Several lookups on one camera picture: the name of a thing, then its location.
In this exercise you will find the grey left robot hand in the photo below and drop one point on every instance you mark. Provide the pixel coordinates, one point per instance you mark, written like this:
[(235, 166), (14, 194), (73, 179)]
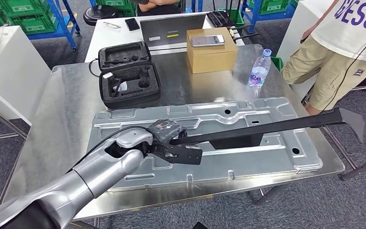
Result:
[(167, 131)]

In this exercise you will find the black plastic plate part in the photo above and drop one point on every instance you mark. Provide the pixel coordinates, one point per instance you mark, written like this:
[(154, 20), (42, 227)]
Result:
[(265, 128)]

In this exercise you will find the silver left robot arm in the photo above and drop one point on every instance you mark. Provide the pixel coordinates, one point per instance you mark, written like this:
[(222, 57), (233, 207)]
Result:
[(107, 170)]

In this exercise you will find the black foam tool case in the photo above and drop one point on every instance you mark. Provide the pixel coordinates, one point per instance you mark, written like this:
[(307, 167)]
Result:
[(153, 91)]

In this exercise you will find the brown cardboard box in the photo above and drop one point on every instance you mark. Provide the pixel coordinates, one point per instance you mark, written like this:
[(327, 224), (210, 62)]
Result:
[(211, 60)]

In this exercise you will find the stamped sheet metal panel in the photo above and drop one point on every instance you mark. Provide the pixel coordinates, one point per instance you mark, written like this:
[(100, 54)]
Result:
[(249, 164)]

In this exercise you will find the silver phone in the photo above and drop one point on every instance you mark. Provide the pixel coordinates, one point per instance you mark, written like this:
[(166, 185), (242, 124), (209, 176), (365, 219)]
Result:
[(208, 41)]

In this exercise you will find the grey flat board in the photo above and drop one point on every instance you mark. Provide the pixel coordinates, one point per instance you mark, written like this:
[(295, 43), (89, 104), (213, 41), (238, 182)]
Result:
[(170, 30)]

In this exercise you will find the clear plastic water bottle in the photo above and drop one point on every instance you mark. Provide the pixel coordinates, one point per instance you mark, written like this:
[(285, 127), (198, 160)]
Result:
[(258, 74)]

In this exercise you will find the black phone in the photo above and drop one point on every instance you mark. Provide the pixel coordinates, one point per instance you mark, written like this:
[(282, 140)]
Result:
[(132, 24)]

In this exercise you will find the eyeglasses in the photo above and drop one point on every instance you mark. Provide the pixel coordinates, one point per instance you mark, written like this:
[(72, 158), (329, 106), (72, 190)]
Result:
[(112, 25)]

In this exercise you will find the black router with antennas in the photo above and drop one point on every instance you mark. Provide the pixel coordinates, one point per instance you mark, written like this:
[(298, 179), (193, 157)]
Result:
[(217, 17)]

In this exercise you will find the person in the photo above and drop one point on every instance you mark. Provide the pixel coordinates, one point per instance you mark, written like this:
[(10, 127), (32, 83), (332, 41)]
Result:
[(157, 4), (337, 72)]

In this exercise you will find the black round stool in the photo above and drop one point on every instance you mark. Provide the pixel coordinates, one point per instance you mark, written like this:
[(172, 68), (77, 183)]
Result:
[(99, 14)]

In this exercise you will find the blue steel crate rack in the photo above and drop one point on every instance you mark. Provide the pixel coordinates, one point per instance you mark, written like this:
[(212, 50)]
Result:
[(252, 15), (50, 34)]

